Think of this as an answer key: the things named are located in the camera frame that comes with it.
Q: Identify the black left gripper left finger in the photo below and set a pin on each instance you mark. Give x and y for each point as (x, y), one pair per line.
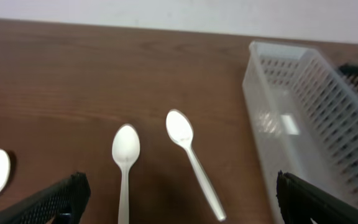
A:
(62, 202)

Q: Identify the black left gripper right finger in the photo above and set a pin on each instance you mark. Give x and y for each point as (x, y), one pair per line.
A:
(301, 202)

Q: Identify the clear plastic basket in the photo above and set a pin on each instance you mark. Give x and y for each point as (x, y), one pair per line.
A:
(304, 118)

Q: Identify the white plastic spoon middle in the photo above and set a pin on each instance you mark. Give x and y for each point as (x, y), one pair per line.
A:
(125, 152)

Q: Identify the white plastic spoon near basket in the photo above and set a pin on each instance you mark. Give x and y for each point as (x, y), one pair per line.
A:
(181, 132)

